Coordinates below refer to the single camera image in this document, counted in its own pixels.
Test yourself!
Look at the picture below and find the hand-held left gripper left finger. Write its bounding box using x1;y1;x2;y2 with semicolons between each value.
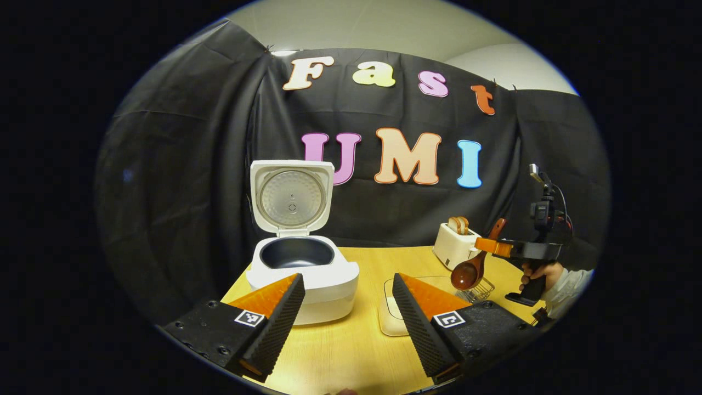
162;273;306;383

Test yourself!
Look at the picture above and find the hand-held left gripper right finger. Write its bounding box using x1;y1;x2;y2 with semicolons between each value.
392;273;541;385

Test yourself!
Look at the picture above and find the brown wooden spoon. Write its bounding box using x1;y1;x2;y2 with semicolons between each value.
451;218;507;291

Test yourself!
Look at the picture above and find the white rice cooker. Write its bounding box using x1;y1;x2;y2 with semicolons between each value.
245;160;360;325

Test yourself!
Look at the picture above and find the clear plastic container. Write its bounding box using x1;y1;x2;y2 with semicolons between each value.
378;276;467;337

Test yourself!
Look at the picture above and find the white toaster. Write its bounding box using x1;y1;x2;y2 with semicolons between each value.
432;217;483;270

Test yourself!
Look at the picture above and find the black backdrop cloth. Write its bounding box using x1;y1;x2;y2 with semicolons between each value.
96;19;612;324

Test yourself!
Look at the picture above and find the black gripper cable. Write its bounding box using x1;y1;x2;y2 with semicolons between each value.
550;184;574;238

